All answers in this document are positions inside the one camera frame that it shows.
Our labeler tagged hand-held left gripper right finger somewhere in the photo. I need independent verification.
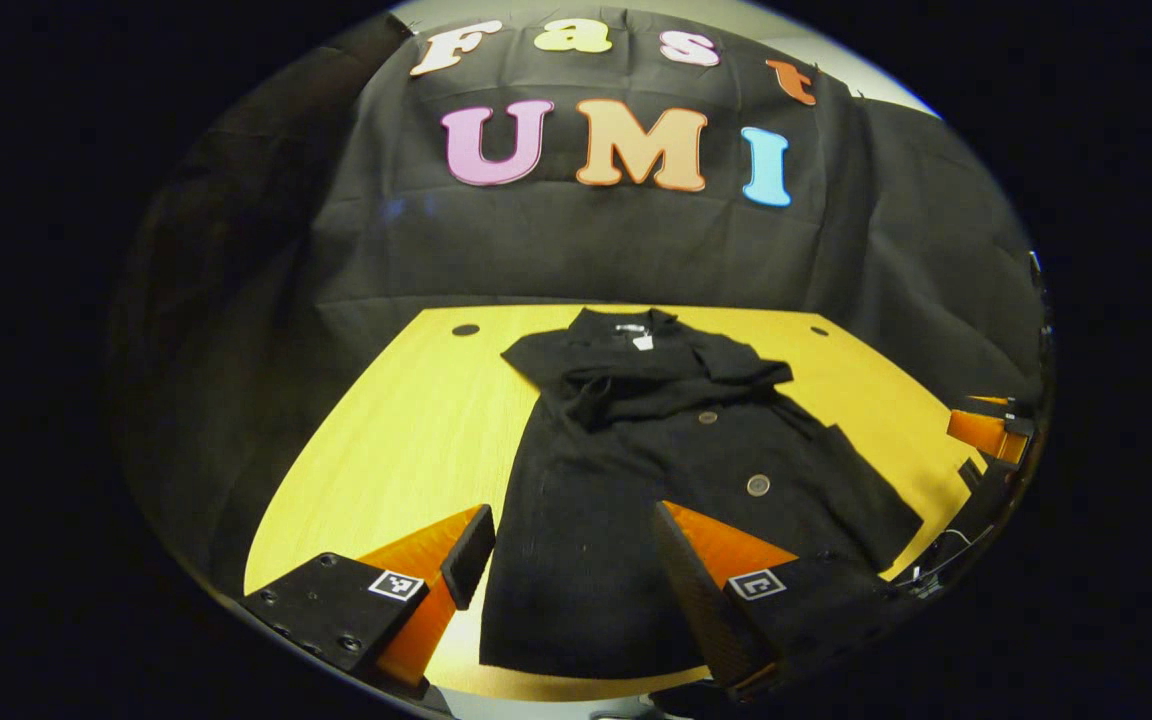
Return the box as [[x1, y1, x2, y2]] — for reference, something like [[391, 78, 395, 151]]
[[654, 500, 922, 701]]

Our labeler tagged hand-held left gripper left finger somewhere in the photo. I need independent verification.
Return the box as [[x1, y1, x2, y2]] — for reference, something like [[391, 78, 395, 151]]
[[241, 504, 497, 701]]

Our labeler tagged black buttoned jacket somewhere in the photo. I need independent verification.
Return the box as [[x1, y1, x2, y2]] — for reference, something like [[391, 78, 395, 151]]
[[479, 307, 925, 681]]

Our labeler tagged black backdrop cloth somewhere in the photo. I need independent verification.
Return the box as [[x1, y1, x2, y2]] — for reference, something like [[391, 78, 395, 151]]
[[111, 5, 1047, 581]]

